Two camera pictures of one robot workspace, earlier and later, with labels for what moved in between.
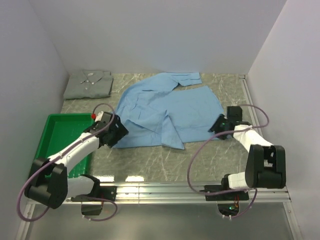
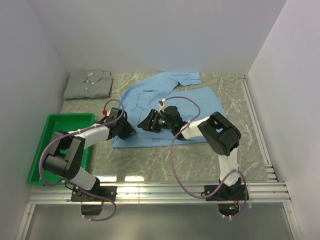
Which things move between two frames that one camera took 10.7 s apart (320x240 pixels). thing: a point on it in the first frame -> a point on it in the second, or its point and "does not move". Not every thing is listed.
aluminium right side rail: x=245 y=86 does not move
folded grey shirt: x=88 y=84 does not move
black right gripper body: x=219 y=124 -> x=160 y=122
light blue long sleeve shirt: x=157 y=111 does not move
